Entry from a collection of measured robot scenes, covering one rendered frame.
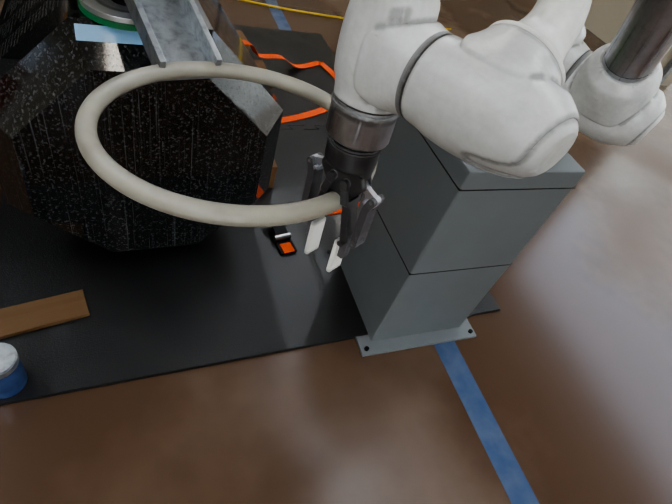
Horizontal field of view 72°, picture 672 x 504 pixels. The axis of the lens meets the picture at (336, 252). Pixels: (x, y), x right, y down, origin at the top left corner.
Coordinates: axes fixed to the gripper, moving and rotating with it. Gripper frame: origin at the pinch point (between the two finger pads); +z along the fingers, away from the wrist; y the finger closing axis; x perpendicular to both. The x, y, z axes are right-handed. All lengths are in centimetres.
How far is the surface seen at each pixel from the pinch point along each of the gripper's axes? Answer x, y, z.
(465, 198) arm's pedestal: -55, -2, 12
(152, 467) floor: 24, 19, 84
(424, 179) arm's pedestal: -59, 12, 16
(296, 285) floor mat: -50, 39, 79
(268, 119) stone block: -47, 61, 20
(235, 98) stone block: -35, 64, 12
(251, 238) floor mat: -51, 67, 77
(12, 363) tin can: 37, 58, 67
